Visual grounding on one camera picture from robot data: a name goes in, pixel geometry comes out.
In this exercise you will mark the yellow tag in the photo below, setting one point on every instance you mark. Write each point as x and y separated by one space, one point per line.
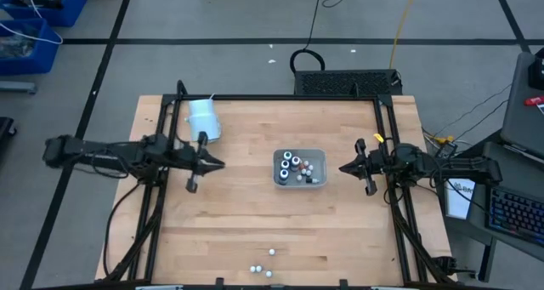
378 137

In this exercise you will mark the dark grey desk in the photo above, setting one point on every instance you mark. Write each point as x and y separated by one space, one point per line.
523 124

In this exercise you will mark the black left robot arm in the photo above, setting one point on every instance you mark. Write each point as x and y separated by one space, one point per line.
106 151

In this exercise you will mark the large purple-capped colouring bottle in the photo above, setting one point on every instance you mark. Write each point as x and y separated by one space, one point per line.
296 160

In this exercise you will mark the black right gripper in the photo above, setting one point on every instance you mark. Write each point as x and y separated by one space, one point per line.
378 164

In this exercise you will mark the grey plastic tray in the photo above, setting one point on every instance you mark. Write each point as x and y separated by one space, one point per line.
319 158

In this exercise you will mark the small black electronics box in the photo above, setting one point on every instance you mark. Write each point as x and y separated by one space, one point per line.
447 150

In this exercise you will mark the large green-capped colouring bottle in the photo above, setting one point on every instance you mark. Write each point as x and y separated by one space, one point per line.
287 155

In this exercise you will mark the blue plastic bin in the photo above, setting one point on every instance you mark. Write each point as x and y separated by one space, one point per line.
42 60
72 5

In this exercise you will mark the large black-capped colouring bottle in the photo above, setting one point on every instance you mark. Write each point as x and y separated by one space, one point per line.
285 164

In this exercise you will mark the white cylindrical container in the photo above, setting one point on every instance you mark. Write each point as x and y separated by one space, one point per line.
204 115

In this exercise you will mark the black desk object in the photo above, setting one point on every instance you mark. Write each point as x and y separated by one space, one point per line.
537 75

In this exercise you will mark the black backlit keyboard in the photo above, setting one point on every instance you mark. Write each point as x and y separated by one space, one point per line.
514 213

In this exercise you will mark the black computer case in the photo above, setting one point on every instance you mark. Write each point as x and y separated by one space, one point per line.
340 82

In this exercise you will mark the red tool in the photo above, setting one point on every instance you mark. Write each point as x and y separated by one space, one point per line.
533 101

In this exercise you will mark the white paper sheet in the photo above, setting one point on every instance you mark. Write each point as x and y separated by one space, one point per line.
457 200

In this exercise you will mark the black table frame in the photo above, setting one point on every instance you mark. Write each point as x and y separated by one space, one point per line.
276 97

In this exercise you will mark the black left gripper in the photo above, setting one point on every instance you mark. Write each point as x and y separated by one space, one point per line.
187 160

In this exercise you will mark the grey metal bar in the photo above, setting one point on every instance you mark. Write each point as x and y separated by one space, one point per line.
17 87

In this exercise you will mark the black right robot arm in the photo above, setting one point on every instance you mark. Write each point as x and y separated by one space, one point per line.
459 166

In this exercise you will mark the white light bar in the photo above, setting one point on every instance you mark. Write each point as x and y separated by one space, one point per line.
159 287

